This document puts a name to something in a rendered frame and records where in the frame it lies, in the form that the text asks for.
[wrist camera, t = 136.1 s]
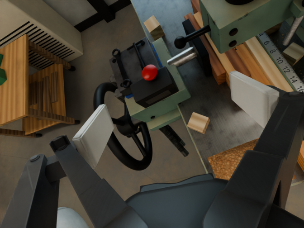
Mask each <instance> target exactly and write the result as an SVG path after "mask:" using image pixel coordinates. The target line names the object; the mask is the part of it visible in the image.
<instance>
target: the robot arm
mask: <svg viewBox="0 0 304 228"><path fill-rule="evenodd" d="M229 80H230V89H231V97H232V100H233V101H234V102H235V103H236V104H237V105H238V106H239V107H240V108H242V109H243V110H244V111H245V112H246V113H247V114H248V115H249V116H251V117H252V118H253V119H254V120H255V121H256V122H257V123H258V124H259V125H260V126H262V127H263V128H264V130H263V132H262V134H261V135H260V137H259V139H258V141H257V143H256V145H255V147H254V149H253V150H246V151H245V153H244V155H243V157H242V158H241V160H240V162H239V164H238V166H237V167H236V169H235V171H234V173H233V174H232V176H231V178H230V179H229V180H225V179H219V178H214V176H213V173H208V174H202V175H197V176H193V177H190V178H188V179H185V180H182V181H180V182H177V183H154V184H148V185H142V186H140V191H139V192H138V193H136V194H134V195H132V196H131V197H129V198H128V199H126V200H125V201H124V200H123V199H122V198H121V197H120V196H119V194H118V193H117V192H116V191H115V190H114V189H113V188H112V187H111V185H110V184H109V183H108V182H107V181H106V180H105V179H104V178H103V179H101V178H100V177H99V176H98V175H97V173H96V172H95V171H94V169H95V168H96V166H97V164H98V162H99V159H100V157H101V155H102V153H103V151H104V149H105V146H106V144H107V142H108V140H109V138H110V136H111V133H112V131H113V129H114V124H113V121H112V119H111V116H110V114H109V112H108V109H107V107H106V105H105V104H101V105H99V107H98V108H97V109H96V110H95V112H94V113H93V114H92V115H91V116H90V117H89V119H88V120H87V121H86V122H85V124H84V125H83V126H82V127H81V129H80V130H79V131H78V132H77V133H76V135H75V136H74V137H73V138H72V140H71V141H69V139H68V137H67V136H66V135H60V136H58V137H55V138H54V139H52V140H51V141H50V142H49V145H50V147H51V148H52V150H53V152H54V153H55V155H52V156H50V157H47V158H46V157H45V155H44V154H43V153H41V154H38V155H35V156H32V157H31V158H30V159H29V160H28V161H27V162H26V163H25V166H24V168H23V171H22V173H21V176H20V178H19V181H18V183H17V186H16V188H15V190H14V193H13V195H12V197H11V200H10V202H9V205H8V207H7V210H6V212H5V214H4V217H3V219H2V222H1V224H0V228H89V226H88V225H87V223H86V222H85V220H84V219H83V218H82V217H81V216H80V215H79V214H78V213H77V212H76V211H74V210H73V209H71V208H67V207H59V208H58V197H59V184H60V179H61V178H63V177H66V176H67V177H68V179H69V181H70V183H71V185H72V186H73V188H74V190H75V192H76V194H77V196H78V198H79V200H80V202H81V204H82V205H83V207H84V209H85V211H86V213H87V215H88V216H89V218H90V220H91V222H92V224H93V226H94V227H95V228H304V220H302V219H301V218H299V217H297V216H295V215H293V214H292V213H290V212H288V211H286V210H285V205H286V201H287V197H288V194H289V190H290V186H291V182H292V179H293V175H294V171H295V167H296V163H297V160H298V156H299V152H300V148H301V145H302V141H304V92H300V91H292V92H286V91H284V90H281V89H279V88H277V87H275V86H273V85H264V84H262V83H260V82H258V81H256V80H254V79H252V78H250V77H248V76H246V75H244V74H242V73H240V72H238V71H231V72H230V73H229Z"/></svg>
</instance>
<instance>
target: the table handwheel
mask: <svg viewBox="0 0 304 228"><path fill-rule="evenodd" d="M116 89H117V87H116V86H114V85H113V84H112V83H111V82H104V83H101V84H100V85H99V86H98V87H97V88H96V90H95V92H94V97H93V108H94V111H95V110H96V109H97V108H98V107H99V105H102V104H105V93H106V92H107V91H111V92H113V93H114V92H115V90H116ZM111 119H112V121H113V124H116V127H117V129H118V131H119V132H120V133H121V134H122V135H124V136H127V135H129V134H130V136H131V137H132V139H133V140H134V142H135V143H136V145H137V147H138V148H139V150H140V152H141V153H142V155H143V159H142V160H140V161H139V160H136V159H135V158H133V157H132V156H131V155H129V154H128V153H127V152H126V150H125V149H124V148H123V147H122V145H121V144H120V142H119V141H118V139H117V138H116V136H115V134H114V132H113V131H112V133H111V136H110V138H109V140H108V142H107V146H108V147H109V149H110V150H111V152H112V153H113V154H114V155H115V156H116V157H117V158H118V160H119V161H120V162H122V163H123V164H124V165H125V166H126V167H128V168H130V169H132V170H136V171H142V170H145V169H146V168H147V167H148V166H149V165H150V163H151V161H152V141H151V137H150V133H149V131H148V128H147V125H146V123H145V122H143V121H141V120H138V119H135V118H133V117H131V116H130V114H129V111H128V108H127V105H126V104H124V116H122V117H120V118H118V119H115V118H112V117H111ZM138 126H139V127H140V129H141V133H142V137H143V141H144V147H143V145H142V144H141V142H140V140H139V138H138V137H137V135H136V133H135V131H137V129H138Z"/></svg>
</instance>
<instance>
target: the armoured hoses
mask: <svg viewBox="0 0 304 228"><path fill-rule="evenodd" d="M109 80H110V82H111V83H112V84H113V85H114V86H116V87H117V89H116V90H115V92H114V96H115V97H116V98H117V99H119V100H120V101H122V102H123V103H124V104H126V102H125V99H124V98H125V95H123V94H121V93H120V92H119V89H118V86H117V83H116V80H115V77H114V74H112V75H111V77H110V79H109ZM159 130H160V131H161V132H162V133H164V135H166V137H167V138H168V139H169V140H170V141H171V142H172V144H173V145H174V146H175V147H176V148H177V149H178V150H179V151H180V152H181V154H182V155H183V156H184V157H186V156H188V155H189V153H188V151H187V150H186V149H185V148H184V146H185V143H184V141H183V140H182V139H181V138H180V137H179V136H178V134H176V133H175V131H174V130H173V129H172V128H171V127H170V126H169V125H166V126H164V127H162V128H159Z"/></svg>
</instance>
